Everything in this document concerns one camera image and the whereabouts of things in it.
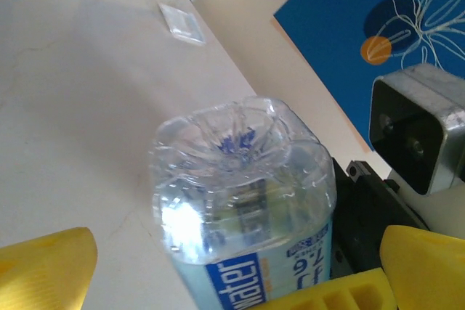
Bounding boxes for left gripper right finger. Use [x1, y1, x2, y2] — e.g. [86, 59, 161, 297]
[380, 225, 465, 310]

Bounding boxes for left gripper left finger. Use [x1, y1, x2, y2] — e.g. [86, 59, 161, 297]
[0, 227, 98, 310]

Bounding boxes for square bottle pale blue label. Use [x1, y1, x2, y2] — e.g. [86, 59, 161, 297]
[148, 95, 338, 310]

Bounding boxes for small clear plastic box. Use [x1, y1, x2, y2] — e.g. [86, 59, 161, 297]
[158, 2, 204, 46]

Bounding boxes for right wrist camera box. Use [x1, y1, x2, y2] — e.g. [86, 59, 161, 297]
[368, 63, 465, 197]

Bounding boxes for blue floral wall panel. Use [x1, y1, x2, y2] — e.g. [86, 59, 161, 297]
[272, 0, 465, 153]

